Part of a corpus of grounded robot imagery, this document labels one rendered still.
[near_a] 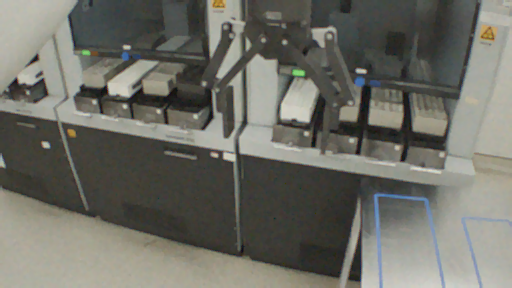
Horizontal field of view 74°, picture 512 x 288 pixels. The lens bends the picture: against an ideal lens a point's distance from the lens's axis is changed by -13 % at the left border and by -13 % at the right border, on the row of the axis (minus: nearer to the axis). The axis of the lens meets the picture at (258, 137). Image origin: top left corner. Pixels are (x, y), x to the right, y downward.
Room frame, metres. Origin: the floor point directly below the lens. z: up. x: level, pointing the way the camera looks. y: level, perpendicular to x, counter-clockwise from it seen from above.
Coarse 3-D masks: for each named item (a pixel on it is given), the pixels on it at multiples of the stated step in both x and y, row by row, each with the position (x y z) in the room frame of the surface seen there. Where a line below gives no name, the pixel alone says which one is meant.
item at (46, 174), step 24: (48, 48) 1.51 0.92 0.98; (48, 72) 1.52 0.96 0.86; (48, 96) 1.52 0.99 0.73; (0, 120) 1.54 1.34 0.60; (24, 120) 1.49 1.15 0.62; (48, 120) 1.43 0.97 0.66; (0, 144) 1.56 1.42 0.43; (24, 144) 1.50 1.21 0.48; (0, 168) 1.59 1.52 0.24; (24, 168) 1.52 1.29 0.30; (48, 168) 1.46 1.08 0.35; (72, 168) 1.43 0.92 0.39; (24, 192) 1.55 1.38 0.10; (48, 192) 1.49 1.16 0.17; (72, 192) 1.43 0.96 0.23
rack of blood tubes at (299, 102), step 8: (304, 80) 1.37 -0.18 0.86; (296, 88) 1.30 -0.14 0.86; (304, 88) 1.30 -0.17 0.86; (312, 88) 1.30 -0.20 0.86; (288, 96) 1.24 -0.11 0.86; (296, 96) 1.23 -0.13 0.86; (304, 96) 1.24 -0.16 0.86; (312, 96) 1.23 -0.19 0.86; (288, 104) 1.17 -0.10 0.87; (296, 104) 1.18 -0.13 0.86; (304, 104) 1.17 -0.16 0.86; (312, 104) 1.28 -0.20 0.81; (288, 112) 1.16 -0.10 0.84; (296, 112) 1.15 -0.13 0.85; (304, 112) 1.14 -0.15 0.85; (312, 112) 1.20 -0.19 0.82; (304, 120) 1.14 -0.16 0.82
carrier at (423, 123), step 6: (420, 114) 1.09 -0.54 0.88; (414, 120) 1.07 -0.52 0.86; (420, 120) 1.07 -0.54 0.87; (426, 120) 1.06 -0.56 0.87; (432, 120) 1.06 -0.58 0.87; (438, 120) 1.05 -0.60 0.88; (444, 120) 1.04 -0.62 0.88; (414, 126) 1.07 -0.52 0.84; (420, 126) 1.07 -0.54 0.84; (426, 126) 1.06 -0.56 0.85; (432, 126) 1.05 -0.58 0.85; (438, 126) 1.05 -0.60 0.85; (444, 126) 1.04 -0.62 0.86; (426, 132) 1.06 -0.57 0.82; (432, 132) 1.05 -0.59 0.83; (438, 132) 1.05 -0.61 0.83; (444, 132) 1.04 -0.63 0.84
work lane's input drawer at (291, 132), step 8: (320, 96) 1.34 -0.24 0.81; (320, 104) 1.29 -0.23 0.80; (280, 112) 1.22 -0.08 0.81; (320, 112) 1.28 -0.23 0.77; (280, 120) 1.14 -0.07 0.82; (288, 120) 1.14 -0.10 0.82; (296, 120) 1.14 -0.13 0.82; (312, 120) 1.16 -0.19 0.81; (280, 128) 1.12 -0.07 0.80; (288, 128) 1.12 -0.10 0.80; (296, 128) 1.11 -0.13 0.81; (304, 128) 1.11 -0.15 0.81; (312, 128) 1.11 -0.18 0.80; (280, 136) 1.12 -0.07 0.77; (288, 136) 1.12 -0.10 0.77; (296, 136) 1.11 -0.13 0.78; (304, 136) 1.10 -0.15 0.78; (312, 136) 1.10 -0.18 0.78; (288, 144) 1.12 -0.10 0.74; (296, 144) 1.11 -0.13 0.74; (304, 144) 1.10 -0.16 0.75
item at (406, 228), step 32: (384, 192) 0.76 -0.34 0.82; (416, 192) 0.76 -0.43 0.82; (448, 192) 0.75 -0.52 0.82; (480, 192) 0.75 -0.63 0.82; (352, 224) 0.81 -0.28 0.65; (384, 224) 0.64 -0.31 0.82; (416, 224) 0.64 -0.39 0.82; (448, 224) 0.63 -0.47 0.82; (480, 224) 0.62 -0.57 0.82; (352, 256) 0.80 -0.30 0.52; (384, 256) 0.54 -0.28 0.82; (416, 256) 0.54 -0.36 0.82; (448, 256) 0.53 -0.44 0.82; (480, 256) 0.52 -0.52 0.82
